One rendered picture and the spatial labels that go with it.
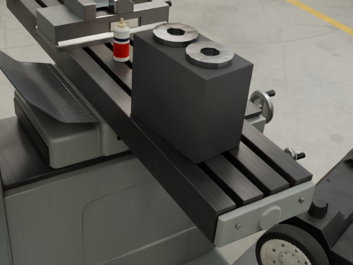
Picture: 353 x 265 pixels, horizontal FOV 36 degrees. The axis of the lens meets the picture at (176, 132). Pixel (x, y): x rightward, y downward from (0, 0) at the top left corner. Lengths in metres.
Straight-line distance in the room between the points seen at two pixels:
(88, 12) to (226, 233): 0.72
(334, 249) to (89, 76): 0.75
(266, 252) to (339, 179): 0.32
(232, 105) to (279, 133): 1.87
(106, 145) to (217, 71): 0.45
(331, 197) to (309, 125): 1.45
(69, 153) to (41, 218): 0.19
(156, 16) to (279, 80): 1.92
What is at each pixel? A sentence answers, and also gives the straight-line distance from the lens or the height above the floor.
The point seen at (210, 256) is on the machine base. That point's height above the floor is 0.20.
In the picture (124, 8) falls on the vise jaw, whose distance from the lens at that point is 1.48.
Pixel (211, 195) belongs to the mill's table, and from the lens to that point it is 0.98.
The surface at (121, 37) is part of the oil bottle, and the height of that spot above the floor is 1.00.
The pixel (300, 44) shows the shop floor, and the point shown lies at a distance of 3.91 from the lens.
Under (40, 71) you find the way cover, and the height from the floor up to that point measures 0.86.
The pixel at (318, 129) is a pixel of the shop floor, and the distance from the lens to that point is 2.98.
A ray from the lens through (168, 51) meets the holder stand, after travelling 1.02.
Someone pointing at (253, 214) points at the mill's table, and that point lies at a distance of 0.99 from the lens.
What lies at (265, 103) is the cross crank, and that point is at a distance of 1.81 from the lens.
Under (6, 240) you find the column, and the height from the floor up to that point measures 0.59.
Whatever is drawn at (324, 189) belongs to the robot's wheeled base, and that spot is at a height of 0.59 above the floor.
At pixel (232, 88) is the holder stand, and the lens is 1.00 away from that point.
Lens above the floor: 1.56
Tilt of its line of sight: 34 degrees down
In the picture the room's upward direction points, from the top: 5 degrees clockwise
